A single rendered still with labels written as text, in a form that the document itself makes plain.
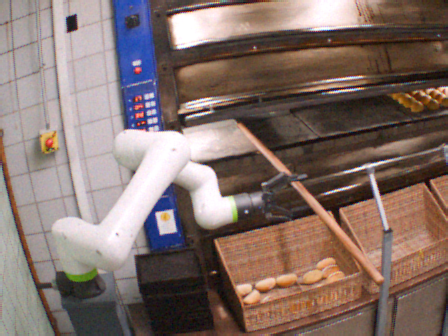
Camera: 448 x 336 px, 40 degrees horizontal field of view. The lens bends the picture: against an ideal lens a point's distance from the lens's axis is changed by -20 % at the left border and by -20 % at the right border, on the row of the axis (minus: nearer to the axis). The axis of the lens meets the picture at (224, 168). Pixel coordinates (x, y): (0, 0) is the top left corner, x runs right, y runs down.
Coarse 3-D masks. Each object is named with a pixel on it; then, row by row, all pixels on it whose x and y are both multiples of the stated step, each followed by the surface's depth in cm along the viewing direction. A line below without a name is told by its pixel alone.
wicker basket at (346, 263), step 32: (288, 224) 328; (224, 256) 324; (256, 256) 326; (288, 256) 329; (320, 256) 332; (352, 256) 303; (224, 288) 325; (288, 288) 321; (320, 288) 290; (352, 288) 295; (256, 320) 288; (288, 320) 292
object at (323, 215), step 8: (240, 128) 348; (248, 128) 343; (248, 136) 335; (256, 144) 324; (264, 152) 313; (272, 160) 302; (280, 168) 293; (296, 184) 275; (304, 192) 267; (312, 200) 259; (312, 208) 256; (320, 208) 252; (320, 216) 248; (328, 216) 244; (328, 224) 240; (336, 224) 238; (336, 232) 233; (344, 240) 226; (352, 248) 219; (360, 256) 212; (360, 264) 210; (368, 264) 206; (368, 272) 203; (376, 272) 200; (376, 280) 197
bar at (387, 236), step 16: (384, 160) 292; (400, 160) 293; (320, 176) 287; (336, 176) 287; (368, 176) 292; (256, 192) 282; (384, 224) 280; (384, 240) 278; (384, 256) 280; (384, 272) 283; (384, 288) 287; (384, 304) 290; (384, 320) 294
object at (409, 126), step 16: (368, 128) 331; (384, 128) 329; (400, 128) 330; (416, 128) 332; (288, 144) 325; (304, 144) 322; (320, 144) 323; (336, 144) 324; (208, 160) 319; (224, 160) 317; (240, 160) 317; (256, 160) 318
